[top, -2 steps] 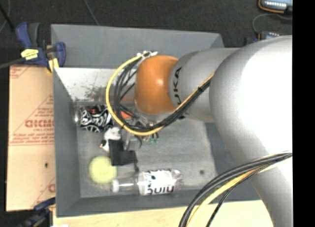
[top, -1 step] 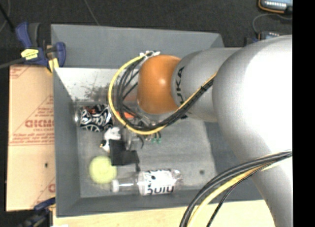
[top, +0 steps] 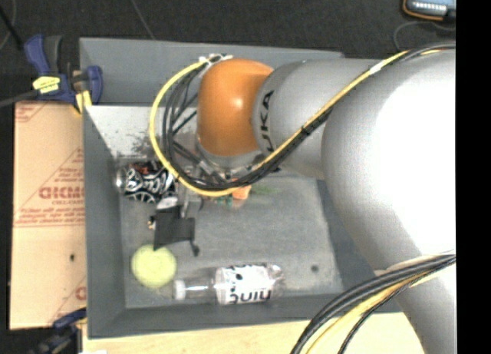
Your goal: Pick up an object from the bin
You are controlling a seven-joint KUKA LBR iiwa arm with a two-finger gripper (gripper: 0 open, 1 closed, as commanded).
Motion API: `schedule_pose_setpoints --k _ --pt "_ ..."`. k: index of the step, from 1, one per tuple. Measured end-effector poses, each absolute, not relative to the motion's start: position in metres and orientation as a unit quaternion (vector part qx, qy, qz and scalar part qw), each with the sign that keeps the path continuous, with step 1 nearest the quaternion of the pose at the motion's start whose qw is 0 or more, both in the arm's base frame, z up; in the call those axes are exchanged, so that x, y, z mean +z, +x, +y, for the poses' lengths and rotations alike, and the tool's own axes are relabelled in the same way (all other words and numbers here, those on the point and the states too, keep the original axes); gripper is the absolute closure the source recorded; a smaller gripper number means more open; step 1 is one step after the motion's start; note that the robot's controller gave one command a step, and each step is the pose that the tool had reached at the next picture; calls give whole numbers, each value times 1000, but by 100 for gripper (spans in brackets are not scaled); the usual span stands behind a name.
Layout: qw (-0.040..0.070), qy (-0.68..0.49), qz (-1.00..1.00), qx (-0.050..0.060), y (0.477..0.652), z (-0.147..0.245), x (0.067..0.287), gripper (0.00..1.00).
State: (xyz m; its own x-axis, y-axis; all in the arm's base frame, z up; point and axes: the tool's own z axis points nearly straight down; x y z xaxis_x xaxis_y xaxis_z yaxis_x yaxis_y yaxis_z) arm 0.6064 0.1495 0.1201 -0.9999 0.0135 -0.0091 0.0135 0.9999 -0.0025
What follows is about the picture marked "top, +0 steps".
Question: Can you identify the clear plastic bottle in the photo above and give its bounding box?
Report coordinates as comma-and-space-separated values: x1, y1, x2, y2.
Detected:
172, 263, 287, 306

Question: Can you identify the black angular object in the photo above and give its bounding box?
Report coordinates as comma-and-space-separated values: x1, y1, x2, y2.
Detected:
152, 210, 201, 258

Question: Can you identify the yellow-green ball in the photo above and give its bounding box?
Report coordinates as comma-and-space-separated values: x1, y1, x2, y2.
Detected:
130, 244, 178, 289

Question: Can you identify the brown cardboard board red print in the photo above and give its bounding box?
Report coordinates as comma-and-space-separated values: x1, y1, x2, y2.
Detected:
8, 100, 87, 331

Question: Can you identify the grey metal bin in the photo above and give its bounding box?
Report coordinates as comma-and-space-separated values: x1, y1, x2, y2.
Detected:
78, 37, 404, 338

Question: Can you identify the orange toy carrot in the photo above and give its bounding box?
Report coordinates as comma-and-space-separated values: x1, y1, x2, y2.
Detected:
230, 184, 278, 202

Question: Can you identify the black and white patterned can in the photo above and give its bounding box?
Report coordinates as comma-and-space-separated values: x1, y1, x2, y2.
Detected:
116, 163, 178, 204

